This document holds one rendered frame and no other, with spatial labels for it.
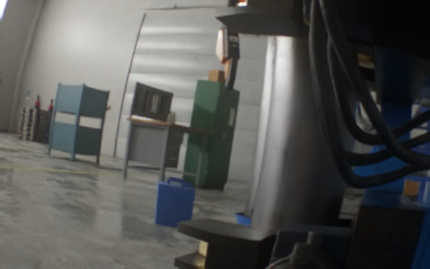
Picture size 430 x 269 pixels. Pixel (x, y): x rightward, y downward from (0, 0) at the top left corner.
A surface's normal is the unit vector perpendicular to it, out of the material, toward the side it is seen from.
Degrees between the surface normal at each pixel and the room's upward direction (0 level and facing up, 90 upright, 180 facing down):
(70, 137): 90
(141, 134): 90
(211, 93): 90
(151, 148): 90
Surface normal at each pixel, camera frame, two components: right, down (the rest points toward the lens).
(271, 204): -0.73, -0.12
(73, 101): -0.29, -0.06
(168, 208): 0.14, 0.00
